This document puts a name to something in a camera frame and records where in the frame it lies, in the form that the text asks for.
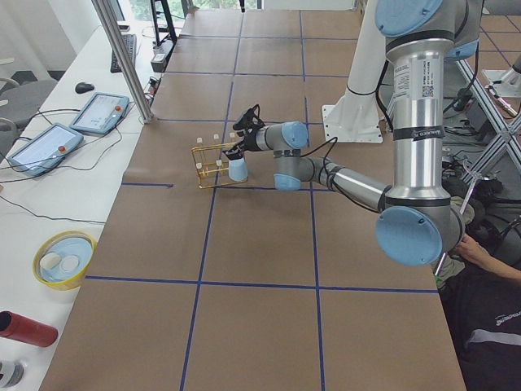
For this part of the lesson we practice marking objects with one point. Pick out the light blue cup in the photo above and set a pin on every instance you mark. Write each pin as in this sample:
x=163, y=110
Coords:
x=237, y=170

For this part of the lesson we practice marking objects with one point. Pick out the aluminium frame post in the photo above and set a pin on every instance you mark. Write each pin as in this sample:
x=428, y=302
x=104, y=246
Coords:
x=108, y=20

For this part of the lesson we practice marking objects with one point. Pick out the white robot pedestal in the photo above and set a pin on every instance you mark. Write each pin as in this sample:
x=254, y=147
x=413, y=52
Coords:
x=355, y=117

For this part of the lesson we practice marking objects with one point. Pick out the teach pendant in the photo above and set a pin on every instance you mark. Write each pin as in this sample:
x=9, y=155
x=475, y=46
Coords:
x=101, y=114
x=46, y=151

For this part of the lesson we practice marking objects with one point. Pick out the yellow tape roll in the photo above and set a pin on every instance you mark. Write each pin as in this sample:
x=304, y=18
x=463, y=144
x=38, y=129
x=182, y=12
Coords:
x=62, y=261

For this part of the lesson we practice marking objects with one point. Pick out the person in black shirt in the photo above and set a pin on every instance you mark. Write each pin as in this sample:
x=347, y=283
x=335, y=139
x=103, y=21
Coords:
x=481, y=299

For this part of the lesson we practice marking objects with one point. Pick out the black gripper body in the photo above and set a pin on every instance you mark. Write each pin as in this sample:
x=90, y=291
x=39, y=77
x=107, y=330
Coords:
x=247, y=142

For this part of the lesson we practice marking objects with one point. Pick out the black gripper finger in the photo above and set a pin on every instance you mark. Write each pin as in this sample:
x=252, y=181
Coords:
x=234, y=153

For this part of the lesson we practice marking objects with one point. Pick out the gold wire cup holder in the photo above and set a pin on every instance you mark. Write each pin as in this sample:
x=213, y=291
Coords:
x=211, y=164

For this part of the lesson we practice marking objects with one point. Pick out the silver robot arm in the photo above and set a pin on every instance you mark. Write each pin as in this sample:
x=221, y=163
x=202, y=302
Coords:
x=417, y=224

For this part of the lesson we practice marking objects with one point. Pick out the red bottle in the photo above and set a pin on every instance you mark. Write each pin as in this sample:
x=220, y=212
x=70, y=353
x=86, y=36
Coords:
x=17, y=327

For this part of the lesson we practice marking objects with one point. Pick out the far teach pendant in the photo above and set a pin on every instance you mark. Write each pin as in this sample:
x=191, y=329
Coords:
x=101, y=114

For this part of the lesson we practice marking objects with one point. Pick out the grey office chair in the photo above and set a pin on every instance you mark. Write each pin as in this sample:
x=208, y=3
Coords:
x=24, y=94

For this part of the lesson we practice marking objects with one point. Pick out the near teach pendant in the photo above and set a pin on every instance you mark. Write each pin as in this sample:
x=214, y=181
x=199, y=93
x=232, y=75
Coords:
x=46, y=151

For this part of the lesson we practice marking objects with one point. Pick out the black computer mouse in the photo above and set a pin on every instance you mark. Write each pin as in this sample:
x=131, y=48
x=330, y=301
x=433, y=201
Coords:
x=83, y=87

